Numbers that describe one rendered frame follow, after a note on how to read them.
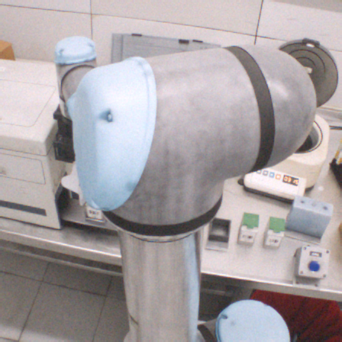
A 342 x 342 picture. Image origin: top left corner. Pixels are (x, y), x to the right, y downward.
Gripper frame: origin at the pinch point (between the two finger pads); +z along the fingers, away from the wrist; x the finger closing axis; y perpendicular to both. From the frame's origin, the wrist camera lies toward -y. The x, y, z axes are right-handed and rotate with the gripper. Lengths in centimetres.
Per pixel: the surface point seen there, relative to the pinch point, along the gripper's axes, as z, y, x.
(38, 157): -9.6, 10.6, 4.6
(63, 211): 11.1, 8.3, 1.7
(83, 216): 11.1, 3.0, 1.8
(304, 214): 7, -50, -7
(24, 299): 103, 45, -14
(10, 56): 2, 44, -48
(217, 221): 12.6, -28.8, -5.1
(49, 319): 103, 31, -8
